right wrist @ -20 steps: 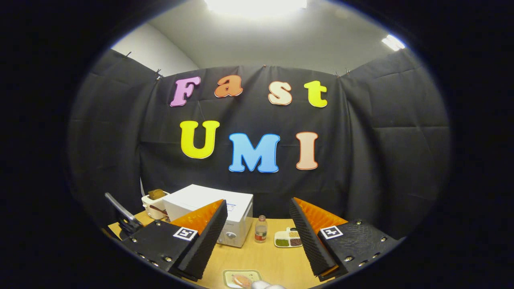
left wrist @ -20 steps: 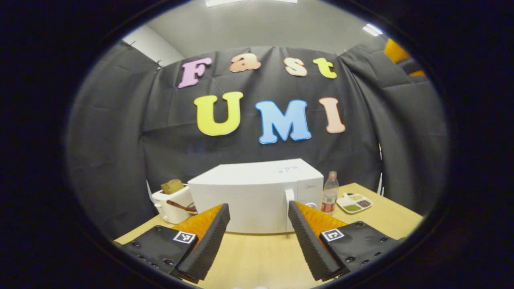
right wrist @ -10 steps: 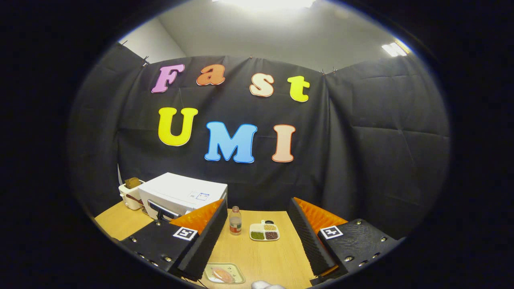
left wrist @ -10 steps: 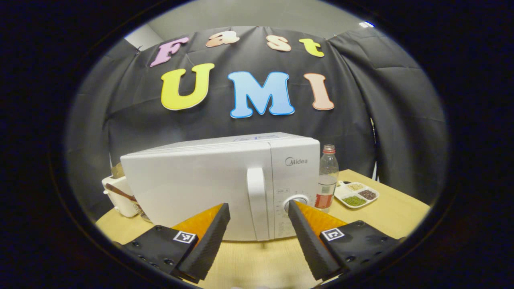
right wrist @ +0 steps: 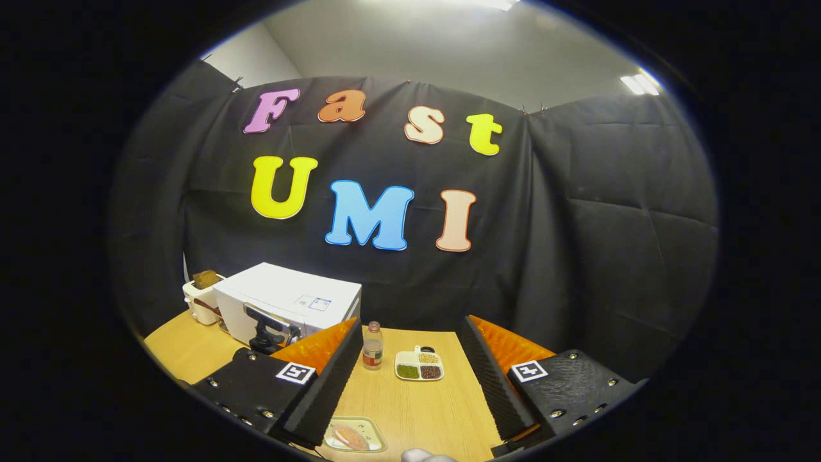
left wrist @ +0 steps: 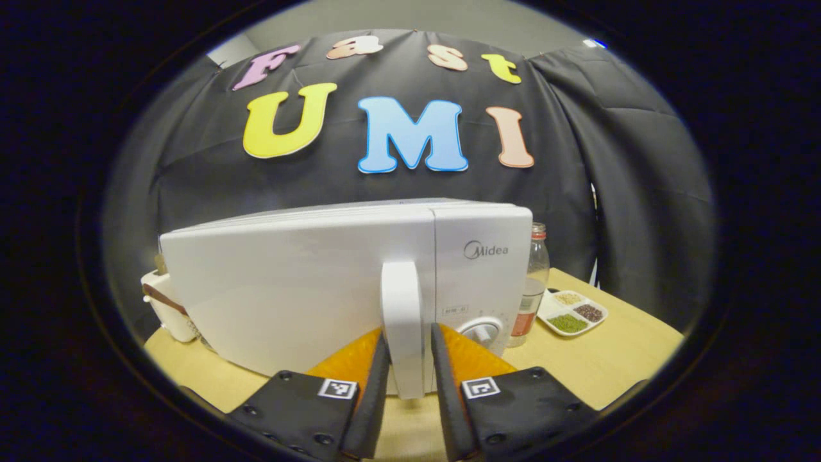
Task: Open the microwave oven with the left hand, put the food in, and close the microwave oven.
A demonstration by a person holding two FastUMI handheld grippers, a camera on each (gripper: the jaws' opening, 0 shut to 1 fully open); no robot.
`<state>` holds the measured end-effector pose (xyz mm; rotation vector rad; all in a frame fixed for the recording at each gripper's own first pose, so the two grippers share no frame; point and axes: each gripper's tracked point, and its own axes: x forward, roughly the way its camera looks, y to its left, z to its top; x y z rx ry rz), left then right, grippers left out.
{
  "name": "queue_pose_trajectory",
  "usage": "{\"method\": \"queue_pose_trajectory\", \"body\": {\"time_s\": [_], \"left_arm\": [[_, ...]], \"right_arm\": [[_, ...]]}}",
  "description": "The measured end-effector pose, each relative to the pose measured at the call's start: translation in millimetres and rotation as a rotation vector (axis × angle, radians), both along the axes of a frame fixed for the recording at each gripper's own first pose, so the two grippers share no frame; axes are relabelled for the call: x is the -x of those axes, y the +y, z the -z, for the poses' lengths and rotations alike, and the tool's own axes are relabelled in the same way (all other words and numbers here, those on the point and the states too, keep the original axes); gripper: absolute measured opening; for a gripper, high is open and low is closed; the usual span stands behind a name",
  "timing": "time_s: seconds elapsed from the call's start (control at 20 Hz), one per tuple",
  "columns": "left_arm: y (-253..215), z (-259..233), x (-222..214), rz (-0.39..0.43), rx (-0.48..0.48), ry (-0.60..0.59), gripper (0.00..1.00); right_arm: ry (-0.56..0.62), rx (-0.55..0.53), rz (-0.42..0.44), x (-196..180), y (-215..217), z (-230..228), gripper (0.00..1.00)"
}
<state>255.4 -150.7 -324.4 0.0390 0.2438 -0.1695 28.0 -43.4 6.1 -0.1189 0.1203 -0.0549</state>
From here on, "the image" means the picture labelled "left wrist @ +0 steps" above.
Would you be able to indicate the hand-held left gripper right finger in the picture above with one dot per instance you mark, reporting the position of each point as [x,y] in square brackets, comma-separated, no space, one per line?
[448,404]

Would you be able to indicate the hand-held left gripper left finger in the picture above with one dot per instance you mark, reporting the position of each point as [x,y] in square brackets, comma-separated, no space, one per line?
[375,398]

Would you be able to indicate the white microwave oven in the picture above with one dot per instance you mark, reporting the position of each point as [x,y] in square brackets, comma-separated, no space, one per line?
[288,289]

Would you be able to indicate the clear plastic water bottle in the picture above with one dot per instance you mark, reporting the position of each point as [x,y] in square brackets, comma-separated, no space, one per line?
[533,282]

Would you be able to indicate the white divided dish with beans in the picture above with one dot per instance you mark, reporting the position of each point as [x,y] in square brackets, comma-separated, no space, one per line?
[571,314]

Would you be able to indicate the white toaster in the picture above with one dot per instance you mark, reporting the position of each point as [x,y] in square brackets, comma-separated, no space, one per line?
[170,324]

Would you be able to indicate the wooden spoon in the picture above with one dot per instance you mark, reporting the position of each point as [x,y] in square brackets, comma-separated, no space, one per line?
[163,299]

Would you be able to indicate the brown toast slice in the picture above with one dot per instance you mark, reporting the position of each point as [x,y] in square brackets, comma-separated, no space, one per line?
[160,264]

